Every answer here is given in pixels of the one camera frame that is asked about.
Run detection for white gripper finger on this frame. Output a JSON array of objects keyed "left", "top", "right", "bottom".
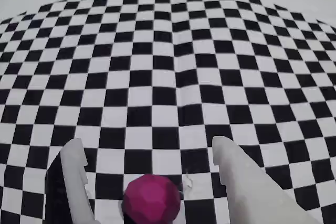
[
  {"left": 212, "top": 136, "right": 325, "bottom": 224},
  {"left": 60, "top": 138, "right": 96, "bottom": 224}
]

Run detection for pink ball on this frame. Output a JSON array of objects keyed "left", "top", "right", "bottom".
[{"left": 122, "top": 173, "right": 182, "bottom": 224}]

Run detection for black white checkerboard mat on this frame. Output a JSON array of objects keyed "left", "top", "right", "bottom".
[{"left": 0, "top": 0, "right": 336, "bottom": 224}]

